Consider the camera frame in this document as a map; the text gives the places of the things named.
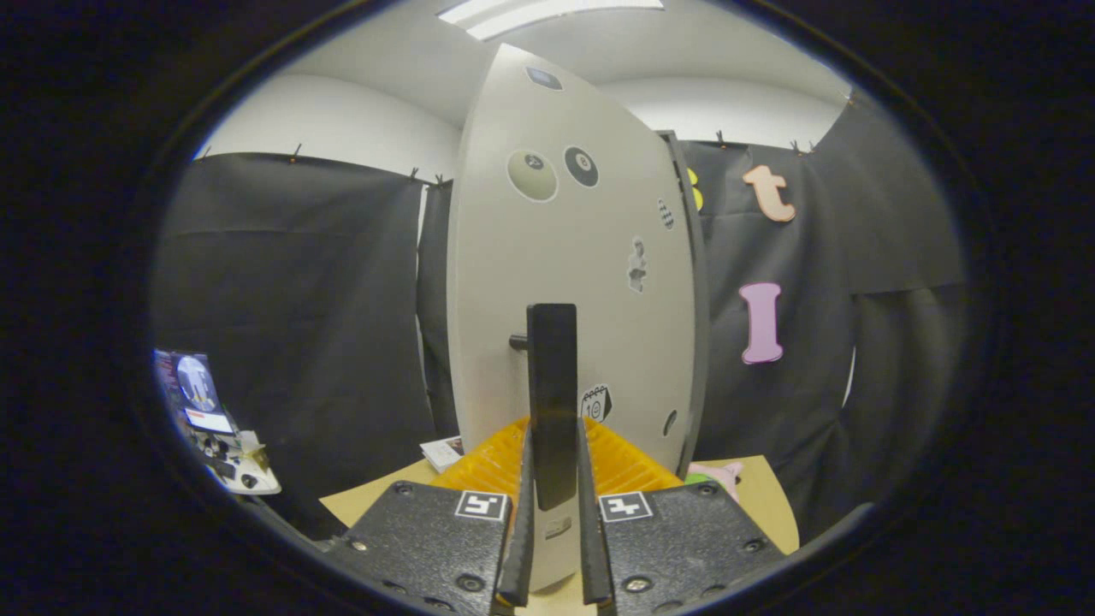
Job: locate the pink and green plush toy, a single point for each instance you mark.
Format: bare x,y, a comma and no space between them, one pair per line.
719,476

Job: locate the large ceiling light panel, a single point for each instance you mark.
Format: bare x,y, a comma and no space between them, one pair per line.
530,10

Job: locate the printed booklet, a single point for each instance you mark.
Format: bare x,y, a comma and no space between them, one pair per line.
443,452

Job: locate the black backdrop cloth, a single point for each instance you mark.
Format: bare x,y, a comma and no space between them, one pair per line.
299,282

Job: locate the beige shoe cabinet door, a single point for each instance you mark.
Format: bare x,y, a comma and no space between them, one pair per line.
513,257

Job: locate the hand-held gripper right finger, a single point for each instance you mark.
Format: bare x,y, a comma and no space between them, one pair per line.
592,547

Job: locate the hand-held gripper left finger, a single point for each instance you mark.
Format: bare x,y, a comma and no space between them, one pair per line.
523,547

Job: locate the dark grey shoe cabinet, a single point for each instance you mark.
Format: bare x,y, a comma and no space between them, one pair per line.
697,299

